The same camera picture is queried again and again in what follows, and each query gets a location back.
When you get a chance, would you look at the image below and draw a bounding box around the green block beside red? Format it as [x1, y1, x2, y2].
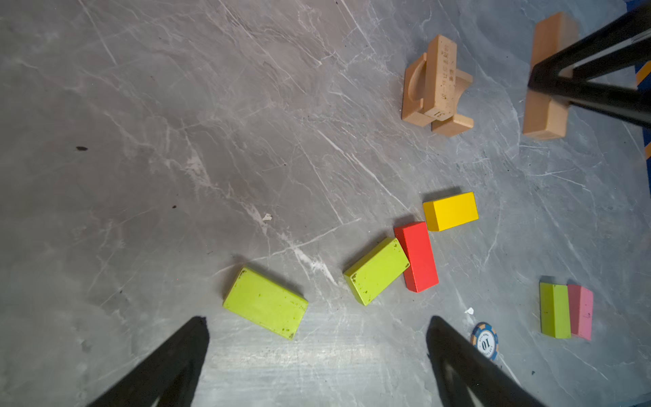
[343, 237, 410, 306]

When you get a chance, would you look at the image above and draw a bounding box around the blue poker chip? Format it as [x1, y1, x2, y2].
[471, 322, 498, 361]

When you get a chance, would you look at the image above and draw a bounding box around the pink wood block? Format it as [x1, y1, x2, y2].
[567, 284, 593, 341]

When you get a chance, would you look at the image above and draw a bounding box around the printed natural wood plank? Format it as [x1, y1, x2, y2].
[422, 35, 457, 121]

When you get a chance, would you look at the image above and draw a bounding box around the lone green wood block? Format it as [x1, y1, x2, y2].
[223, 267, 309, 340]

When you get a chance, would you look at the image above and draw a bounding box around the yellow wood block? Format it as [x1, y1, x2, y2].
[423, 192, 480, 232]

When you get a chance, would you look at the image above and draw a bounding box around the plain natural wood plank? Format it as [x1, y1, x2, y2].
[521, 12, 581, 142]

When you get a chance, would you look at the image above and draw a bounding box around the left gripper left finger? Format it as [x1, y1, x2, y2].
[90, 316, 210, 406]

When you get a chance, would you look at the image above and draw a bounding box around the red wood block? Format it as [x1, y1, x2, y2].
[394, 222, 439, 293]

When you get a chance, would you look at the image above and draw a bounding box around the green block beside pink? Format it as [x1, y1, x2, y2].
[539, 283, 571, 339]

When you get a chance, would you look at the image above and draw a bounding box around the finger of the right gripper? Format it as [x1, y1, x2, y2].
[527, 4, 650, 129]

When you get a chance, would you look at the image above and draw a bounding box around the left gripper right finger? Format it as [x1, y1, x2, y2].
[427, 315, 542, 406]

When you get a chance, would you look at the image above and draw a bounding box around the wooden arch block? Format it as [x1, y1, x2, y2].
[402, 53, 433, 127]
[432, 70, 474, 137]

